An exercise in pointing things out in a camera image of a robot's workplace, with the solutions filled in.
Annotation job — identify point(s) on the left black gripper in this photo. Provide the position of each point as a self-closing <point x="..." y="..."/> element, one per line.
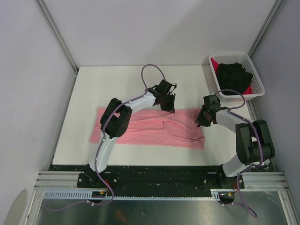
<point x="170" y="108"/>

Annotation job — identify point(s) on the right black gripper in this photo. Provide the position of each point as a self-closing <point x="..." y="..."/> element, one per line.
<point x="200" y="120"/>

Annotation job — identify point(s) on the pink t shirt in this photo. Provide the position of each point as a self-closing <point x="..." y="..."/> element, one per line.
<point x="153" y="127"/>

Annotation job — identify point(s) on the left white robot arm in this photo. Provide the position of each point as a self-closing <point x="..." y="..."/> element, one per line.
<point x="114" y="123"/>

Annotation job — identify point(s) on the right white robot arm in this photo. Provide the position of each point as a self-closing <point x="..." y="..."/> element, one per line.
<point x="248" y="142"/>

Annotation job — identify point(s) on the black t shirt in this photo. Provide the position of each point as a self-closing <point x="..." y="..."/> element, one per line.
<point x="234" y="77"/>

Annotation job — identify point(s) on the red t shirt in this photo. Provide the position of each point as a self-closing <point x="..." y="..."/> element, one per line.
<point x="215" y="65"/>

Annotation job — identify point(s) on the white plastic basket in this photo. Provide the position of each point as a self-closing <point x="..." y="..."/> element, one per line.
<point x="243" y="59"/>

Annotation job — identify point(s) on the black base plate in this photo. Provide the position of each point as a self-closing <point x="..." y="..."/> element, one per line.
<point x="146" y="181"/>

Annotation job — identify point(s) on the right aluminium frame post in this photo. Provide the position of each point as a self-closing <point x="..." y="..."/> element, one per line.
<point x="273" y="13"/>

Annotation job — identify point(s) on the aluminium frame post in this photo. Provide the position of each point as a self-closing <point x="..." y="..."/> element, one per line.
<point x="273" y="13"/>
<point x="56" y="33"/>

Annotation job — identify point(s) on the aluminium frame rail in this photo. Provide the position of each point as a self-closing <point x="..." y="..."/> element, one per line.
<point x="254" y="181"/>

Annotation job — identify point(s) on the left aluminium frame post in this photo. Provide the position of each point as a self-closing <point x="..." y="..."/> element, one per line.
<point x="56" y="33"/>

